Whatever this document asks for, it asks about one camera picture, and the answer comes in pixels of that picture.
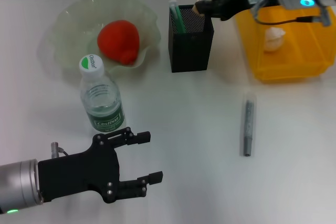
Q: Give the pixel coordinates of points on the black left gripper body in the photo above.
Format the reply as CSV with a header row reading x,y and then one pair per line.
x,y
78,174

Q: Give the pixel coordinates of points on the beige eraser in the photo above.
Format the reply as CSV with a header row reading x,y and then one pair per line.
x,y
196,9

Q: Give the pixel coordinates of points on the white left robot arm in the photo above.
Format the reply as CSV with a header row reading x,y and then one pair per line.
x,y
18,184

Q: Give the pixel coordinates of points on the yellow plastic storage bin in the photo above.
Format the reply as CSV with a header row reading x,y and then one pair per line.
x,y
288,58

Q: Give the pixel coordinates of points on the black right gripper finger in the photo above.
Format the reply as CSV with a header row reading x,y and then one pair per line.
x,y
218,10

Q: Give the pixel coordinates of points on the white paper ball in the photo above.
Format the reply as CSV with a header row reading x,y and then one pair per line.
x,y
274,40

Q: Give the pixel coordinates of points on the green utility knife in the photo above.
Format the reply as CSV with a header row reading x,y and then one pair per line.
x,y
178,19

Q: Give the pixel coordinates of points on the translucent wavy fruit plate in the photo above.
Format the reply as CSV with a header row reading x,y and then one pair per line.
x,y
71,32

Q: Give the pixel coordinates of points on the grey pen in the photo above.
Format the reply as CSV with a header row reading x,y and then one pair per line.
x,y
248,124

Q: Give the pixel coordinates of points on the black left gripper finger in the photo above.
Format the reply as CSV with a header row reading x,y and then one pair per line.
x,y
131,190
140,137

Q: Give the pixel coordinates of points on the black mesh pen holder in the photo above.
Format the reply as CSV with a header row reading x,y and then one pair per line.
x,y
190,48

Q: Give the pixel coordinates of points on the orange fruit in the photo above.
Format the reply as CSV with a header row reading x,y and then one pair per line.
x,y
118,40

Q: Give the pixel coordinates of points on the clear green-label water bottle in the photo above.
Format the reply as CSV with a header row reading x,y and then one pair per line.
x,y
101,103

